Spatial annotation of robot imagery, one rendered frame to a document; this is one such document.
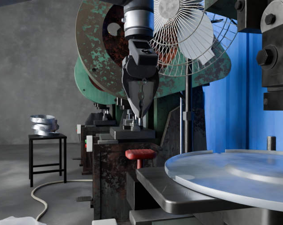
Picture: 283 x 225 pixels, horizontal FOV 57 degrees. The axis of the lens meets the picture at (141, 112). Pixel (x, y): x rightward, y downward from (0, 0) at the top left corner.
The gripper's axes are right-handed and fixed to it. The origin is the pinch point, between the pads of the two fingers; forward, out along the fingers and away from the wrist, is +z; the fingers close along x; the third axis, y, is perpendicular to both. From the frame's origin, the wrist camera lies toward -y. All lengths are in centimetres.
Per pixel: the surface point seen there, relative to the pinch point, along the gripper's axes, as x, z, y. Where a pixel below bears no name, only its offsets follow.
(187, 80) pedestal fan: -34, -14, 54
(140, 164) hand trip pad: 0.2, 12.4, -0.7
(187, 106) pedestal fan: -34, -2, 54
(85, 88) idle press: 13, -27, 271
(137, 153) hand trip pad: 1.3, 9.3, -2.6
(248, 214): -5.8, 11.5, -34.2
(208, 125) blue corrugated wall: -129, 18, 221
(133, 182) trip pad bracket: 2.9, 15.0, -6.2
